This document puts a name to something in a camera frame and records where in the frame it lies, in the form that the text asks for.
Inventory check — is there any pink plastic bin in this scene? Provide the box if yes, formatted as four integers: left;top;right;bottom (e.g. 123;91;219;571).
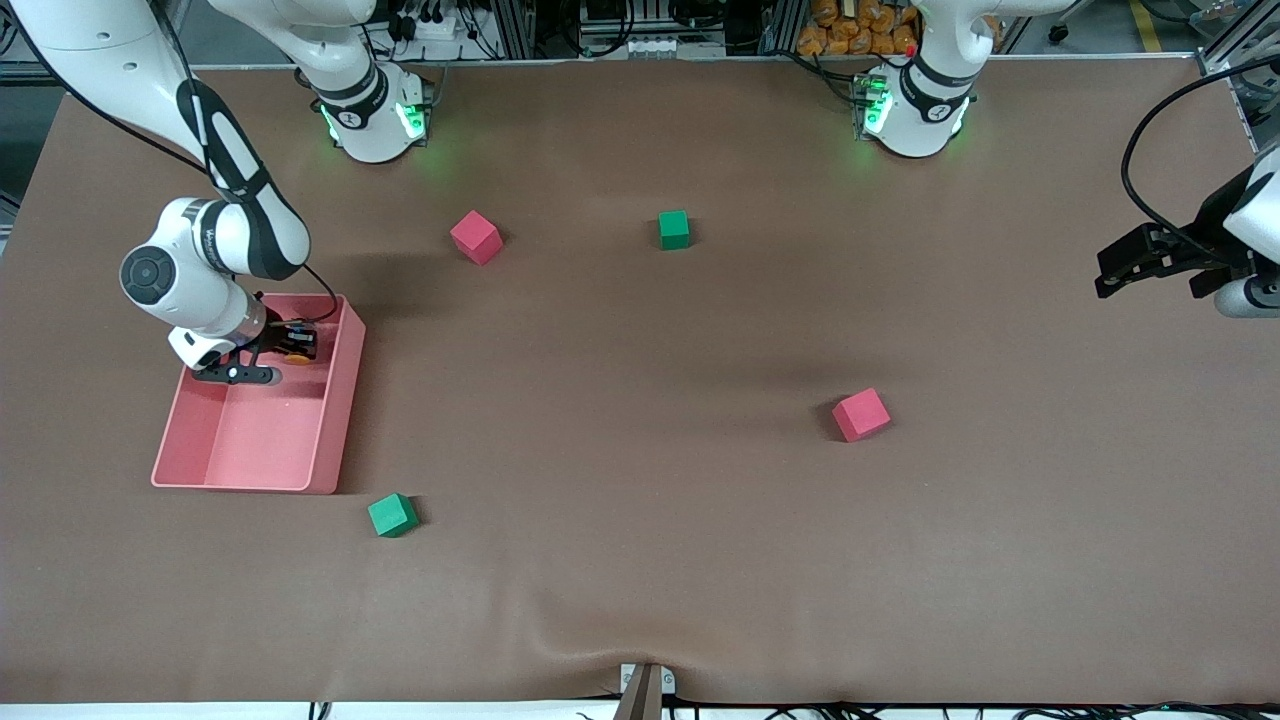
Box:
151;292;366;495

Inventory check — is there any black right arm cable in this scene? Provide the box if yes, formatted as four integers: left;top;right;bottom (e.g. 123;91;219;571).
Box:
0;0;341;326

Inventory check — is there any orange objects pile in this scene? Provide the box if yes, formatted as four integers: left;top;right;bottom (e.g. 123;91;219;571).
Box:
797;0;921;58

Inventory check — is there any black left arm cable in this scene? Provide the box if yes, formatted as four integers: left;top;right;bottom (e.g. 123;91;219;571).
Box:
1122;55;1280;251

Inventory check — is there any brown table mat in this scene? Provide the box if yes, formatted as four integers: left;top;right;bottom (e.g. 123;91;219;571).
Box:
0;55;1280;706

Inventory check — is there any red foam cube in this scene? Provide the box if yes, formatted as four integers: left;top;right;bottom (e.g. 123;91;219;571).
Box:
832;388;892;444
449;210;504;267

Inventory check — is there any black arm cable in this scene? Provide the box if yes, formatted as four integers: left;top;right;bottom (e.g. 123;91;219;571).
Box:
0;0;341;326
1122;55;1280;251

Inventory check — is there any small metal bracket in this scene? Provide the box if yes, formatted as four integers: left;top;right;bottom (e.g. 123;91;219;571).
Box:
620;663;676;696

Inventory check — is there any brown mounting bar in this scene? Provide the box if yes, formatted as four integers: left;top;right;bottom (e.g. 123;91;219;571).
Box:
612;665;664;720

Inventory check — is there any white power strip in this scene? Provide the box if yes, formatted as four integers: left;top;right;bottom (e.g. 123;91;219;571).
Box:
395;5;481;41

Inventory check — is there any aluminium frame strut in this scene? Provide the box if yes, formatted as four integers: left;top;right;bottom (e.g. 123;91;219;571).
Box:
1195;0;1280;81

